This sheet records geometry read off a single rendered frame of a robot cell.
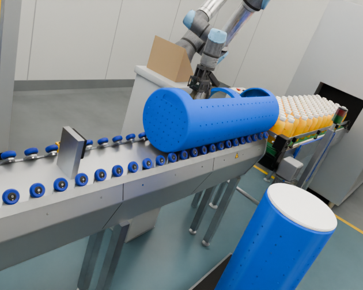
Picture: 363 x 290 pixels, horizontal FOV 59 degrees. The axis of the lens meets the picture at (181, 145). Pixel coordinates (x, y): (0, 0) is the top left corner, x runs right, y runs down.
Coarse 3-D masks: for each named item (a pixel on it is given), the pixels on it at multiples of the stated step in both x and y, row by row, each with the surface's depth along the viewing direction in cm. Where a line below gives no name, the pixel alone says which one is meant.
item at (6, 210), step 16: (224, 144) 174; (240, 144) 186; (256, 144) 200; (192, 160) 153; (112, 176) 118; (128, 176) 123; (144, 176) 129; (64, 192) 103; (80, 192) 108; (0, 208) 89; (16, 208) 92; (32, 208) 95
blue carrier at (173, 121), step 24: (168, 96) 137; (240, 96) 167; (264, 96) 200; (144, 120) 148; (168, 120) 138; (192, 120) 132; (216, 120) 146; (240, 120) 163; (264, 120) 184; (168, 144) 140; (192, 144) 142
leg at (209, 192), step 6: (216, 186) 233; (210, 192) 232; (204, 198) 236; (210, 198) 236; (204, 204) 237; (198, 210) 242; (204, 210) 240; (198, 216) 242; (192, 222) 247; (198, 222) 244; (192, 228) 248; (192, 234) 249
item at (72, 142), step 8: (64, 128) 109; (72, 128) 112; (64, 136) 110; (72, 136) 106; (80, 136) 107; (64, 144) 110; (72, 144) 107; (80, 144) 106; (64, 152) 111; (72, 152) 108; (80, 152) 108; (64, 160) 112; (72, 160) 108; (80, 160) 109; (64, 168) 113; (72, 168) 109; (72, 176) 111
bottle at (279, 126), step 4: (280, 120) 211; (276, 124) 212; (280, 124) 210; (284, 124) 211; (272, 128) 216; (276, 128) 212; (280, 128) 211; (276, 132) 212; (280, 132) 212; (268, 140) 217; (272, 140) 215
